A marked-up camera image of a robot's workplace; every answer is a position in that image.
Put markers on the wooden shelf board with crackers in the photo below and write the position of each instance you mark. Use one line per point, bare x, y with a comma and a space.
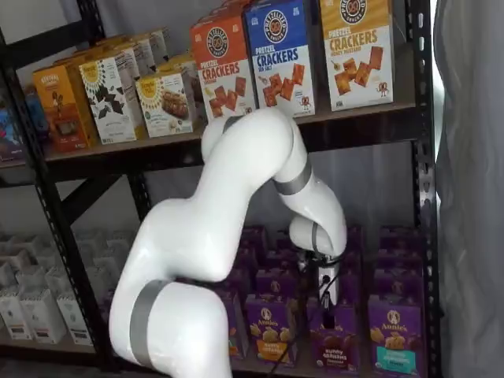
157, 143

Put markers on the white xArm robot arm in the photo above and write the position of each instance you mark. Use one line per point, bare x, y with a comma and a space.
189, 244

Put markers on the purple Annie's box green label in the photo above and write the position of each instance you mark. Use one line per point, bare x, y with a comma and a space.
254, 236
250, 258
237, 330

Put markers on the Simple Mills almond bar box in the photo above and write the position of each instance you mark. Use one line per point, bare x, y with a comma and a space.
165, 106
179, 65

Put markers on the orange pretzel crackers cheddar box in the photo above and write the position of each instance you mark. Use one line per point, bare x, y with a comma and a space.
222, 75

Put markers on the yellow pretzel crackers box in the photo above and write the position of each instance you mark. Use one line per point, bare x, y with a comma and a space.
356, 59

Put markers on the black metal shelving rack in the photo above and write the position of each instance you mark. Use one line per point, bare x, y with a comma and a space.
423, 177

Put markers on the wooden shelf board with Annie's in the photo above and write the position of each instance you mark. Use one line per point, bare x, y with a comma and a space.
252, 370

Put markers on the white carton box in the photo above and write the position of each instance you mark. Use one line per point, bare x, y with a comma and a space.
30, 277
75, 317
12, 319
61, 277
23, 249
43, 315

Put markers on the blue pretzel crackers box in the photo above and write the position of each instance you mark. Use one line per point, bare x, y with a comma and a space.
281, 63

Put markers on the white boxes group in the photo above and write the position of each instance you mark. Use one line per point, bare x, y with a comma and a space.
19, 175

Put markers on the blue purple package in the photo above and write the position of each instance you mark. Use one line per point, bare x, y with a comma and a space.
10, 134

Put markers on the purple Annie's box teal label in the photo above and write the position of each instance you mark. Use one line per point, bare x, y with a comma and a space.
401, 238
398, 260
397, 281
395, 334

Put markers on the small blue package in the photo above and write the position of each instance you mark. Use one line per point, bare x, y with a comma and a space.
36, 114

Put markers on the orange Simple Mills box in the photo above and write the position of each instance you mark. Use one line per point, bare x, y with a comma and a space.
59, 114

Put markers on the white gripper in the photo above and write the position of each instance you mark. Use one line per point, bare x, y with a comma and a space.
327, 285

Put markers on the purple Annie's box brown patch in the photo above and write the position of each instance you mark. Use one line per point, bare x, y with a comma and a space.
355, 238
334, 348
353, 260
351, 285

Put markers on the purple Annie's box yellow label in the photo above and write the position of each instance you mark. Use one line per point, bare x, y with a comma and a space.
281, 260
275, 281
271, 334

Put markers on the white Sweet Thins box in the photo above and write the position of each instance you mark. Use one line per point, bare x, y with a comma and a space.
108, 106
143, 55
128, 65

